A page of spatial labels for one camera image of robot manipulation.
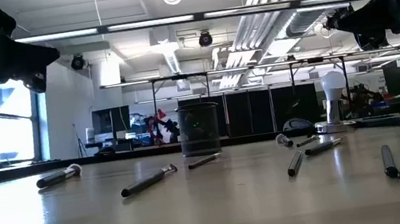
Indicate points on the black background workstation frame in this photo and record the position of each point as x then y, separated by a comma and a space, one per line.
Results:
179, 77

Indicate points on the dark marker pair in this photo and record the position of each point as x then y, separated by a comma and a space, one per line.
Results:
388, 161

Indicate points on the white canister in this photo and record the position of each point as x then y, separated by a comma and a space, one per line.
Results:
90, 135

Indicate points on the small marker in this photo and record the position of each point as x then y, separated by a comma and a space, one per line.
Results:
283, 140

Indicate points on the red and black robot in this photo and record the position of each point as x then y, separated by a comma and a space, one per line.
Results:
162, 125

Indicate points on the white bulb lamp silver base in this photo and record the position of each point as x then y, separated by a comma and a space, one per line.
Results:
333, 84

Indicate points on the grey marker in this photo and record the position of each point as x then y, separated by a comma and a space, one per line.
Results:
322, 147

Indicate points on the black ceiling camera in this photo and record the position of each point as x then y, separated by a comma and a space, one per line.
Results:
77, 62
205, 39

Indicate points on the black mesh brush cup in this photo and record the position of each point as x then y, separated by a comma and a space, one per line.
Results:
200, 132

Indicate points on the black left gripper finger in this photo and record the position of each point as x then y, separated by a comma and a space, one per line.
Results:
36, 82
25, 58

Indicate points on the black partition panel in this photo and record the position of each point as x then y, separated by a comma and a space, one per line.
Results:
248, 113

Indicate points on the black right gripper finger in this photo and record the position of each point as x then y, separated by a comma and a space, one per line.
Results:
371, 40
368, 17

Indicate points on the small dark pen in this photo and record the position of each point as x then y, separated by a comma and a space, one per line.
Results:
203, 161

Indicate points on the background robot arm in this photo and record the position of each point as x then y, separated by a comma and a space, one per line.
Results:
364, 95

